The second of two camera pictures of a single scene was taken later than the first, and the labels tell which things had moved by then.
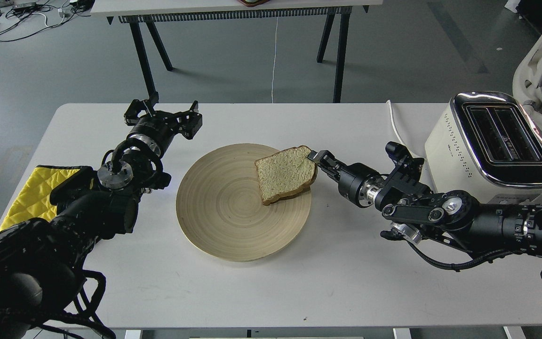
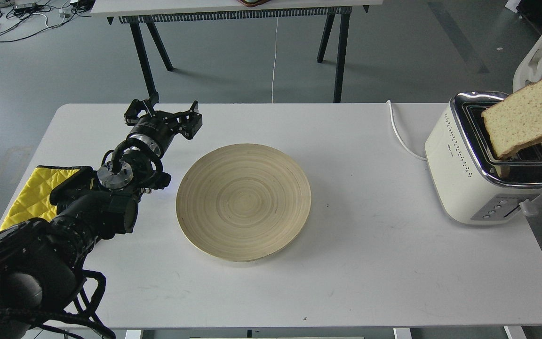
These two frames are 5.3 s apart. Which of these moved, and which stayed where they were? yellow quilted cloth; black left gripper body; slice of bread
Moved: slice of bread
Stayed: yellow quilted cloth; black left gripper body
